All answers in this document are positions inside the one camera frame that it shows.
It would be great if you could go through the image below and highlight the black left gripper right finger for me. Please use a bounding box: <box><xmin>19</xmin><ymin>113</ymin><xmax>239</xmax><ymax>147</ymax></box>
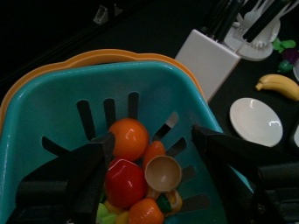
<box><xmin>191</xmin><ymin>124</ymin><xmax>299</xmax><ymax>224</ymax></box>

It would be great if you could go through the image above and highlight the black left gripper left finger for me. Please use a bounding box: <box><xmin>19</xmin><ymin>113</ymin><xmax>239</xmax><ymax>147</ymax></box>
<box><xmin>5</xmin><ymin>132</ymin><xmax>117</xmax><ymax>224</ymax></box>

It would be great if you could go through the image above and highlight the red apple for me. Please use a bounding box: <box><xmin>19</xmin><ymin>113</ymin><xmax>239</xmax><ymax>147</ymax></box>
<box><xmin>104</xmin><ymin>157</ymin><xmax>148</xmax><ymax>209</ymax></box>

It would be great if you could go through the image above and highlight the white round plate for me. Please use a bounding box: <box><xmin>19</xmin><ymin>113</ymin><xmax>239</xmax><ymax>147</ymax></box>
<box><xmin>228</xmin><ymin>97</ymin><xmax>284</xmax><ymax>148</ymax></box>

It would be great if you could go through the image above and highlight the light green toy lettuce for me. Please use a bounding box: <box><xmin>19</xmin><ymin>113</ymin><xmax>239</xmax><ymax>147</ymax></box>
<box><xmin>96</xmin><ymin>202</ymin><xmax>119</xmax><ymax>224</ymax></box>

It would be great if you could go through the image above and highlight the orange toy fruit ball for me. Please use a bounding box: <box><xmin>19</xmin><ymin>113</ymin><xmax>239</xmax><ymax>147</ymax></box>
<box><xmin>107</xmin><ymin>117</ymin><xmax>151</xmax><ymax>162</ymax></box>

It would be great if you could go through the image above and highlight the orange toy fruit piece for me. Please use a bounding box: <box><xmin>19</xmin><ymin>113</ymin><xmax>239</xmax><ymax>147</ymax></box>
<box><xmin>141</xmin><ymin>140</ymin><xmax>167</xmax><ymax>170</ymax></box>

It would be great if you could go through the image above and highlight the small orange toy fruit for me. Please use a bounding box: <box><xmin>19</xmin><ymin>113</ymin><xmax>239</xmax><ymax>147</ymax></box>
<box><xmin>127</xmin><ymin>198</ymin><xmax>165</xmax><ymax>224</ymax></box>

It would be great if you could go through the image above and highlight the teal plastic slotted basket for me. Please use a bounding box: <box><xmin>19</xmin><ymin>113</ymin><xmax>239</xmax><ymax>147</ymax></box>
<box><xmin>0</xmin><ymin>60</ymin><xmax>255</xmax><ymax>224</ymax></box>

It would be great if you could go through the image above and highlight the yellow toy banana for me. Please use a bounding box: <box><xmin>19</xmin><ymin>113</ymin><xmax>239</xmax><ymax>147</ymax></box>
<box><xmin>255</xmin><ymin>73</ymin><xmax>299</xmax><ymax>102</ymax></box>

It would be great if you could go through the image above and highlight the white knife block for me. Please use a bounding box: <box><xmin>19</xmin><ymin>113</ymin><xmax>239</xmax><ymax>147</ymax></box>
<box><xmin>174</xmin><ymin>28</ymin><xmax>243</xmax><ymax>103</ymax></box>

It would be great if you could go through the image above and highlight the purple green toy eggplant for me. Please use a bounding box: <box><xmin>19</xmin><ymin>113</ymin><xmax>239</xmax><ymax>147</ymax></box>
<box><xmin>272</xmin><ymin>38</ymin><xmax>299</xmax><ymax>74</ymax></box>

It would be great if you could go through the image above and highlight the orange plastic basket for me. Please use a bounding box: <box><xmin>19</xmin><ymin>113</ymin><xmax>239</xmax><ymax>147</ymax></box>
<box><xmin>0</xmin><ymin>48</ymin><xmax>207</xmax><ymax>132</ymax></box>

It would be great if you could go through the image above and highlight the white cutlery holder stand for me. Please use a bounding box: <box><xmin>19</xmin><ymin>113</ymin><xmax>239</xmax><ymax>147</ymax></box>
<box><xmin>223</xmin><ymin>0</ymin><xmax>299</xmax><ymax>62</ymax></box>

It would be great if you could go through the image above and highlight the black knife handle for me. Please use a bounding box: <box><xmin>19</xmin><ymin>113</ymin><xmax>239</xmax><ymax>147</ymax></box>
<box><xmin>242</xmin><ymin>0</ymin><xmax>292</xmax><ymax>44</ymax></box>
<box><xmin>215</xmin><ymin>0</ymin><xmax>246</xmax><ymax>43</ymax></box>

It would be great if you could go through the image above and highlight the clear plastic bracket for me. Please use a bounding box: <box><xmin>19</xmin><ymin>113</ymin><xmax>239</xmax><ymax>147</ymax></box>
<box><xmin>92</xmin><ymin>4</ymin><xmax>108</xmax><ymax>25</ymax></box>

